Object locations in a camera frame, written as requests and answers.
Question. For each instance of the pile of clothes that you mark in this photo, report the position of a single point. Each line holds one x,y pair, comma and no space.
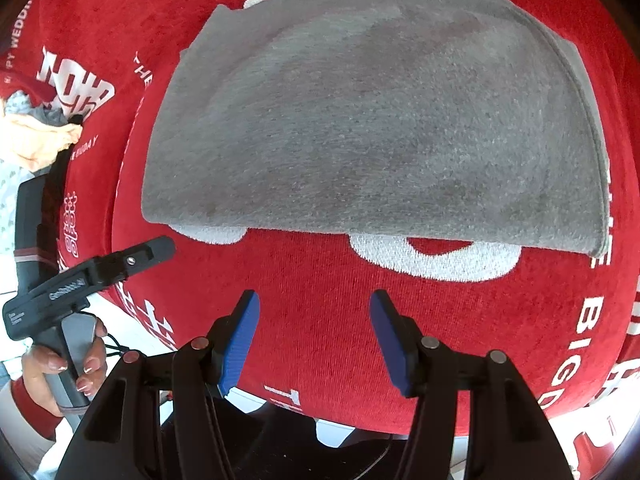
27,105

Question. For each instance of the cream cloth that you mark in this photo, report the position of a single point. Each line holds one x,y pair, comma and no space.
37,142

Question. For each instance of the grey sweater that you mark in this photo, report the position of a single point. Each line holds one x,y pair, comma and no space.
375,130

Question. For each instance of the black cloth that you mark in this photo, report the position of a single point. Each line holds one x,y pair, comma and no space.
55,170

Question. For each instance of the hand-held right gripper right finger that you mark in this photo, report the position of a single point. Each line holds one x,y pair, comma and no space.
395,345

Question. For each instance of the person's left forearm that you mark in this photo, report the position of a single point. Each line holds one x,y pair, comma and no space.
22,405

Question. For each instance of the person's left hand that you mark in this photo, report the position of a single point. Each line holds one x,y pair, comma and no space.
45,367

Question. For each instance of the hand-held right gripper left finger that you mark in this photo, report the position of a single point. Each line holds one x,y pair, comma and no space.
240,345

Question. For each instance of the red printed blanket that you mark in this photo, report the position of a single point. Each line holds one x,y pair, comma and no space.
320,305

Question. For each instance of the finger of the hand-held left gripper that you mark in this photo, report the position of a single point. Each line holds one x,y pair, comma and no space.
135,256

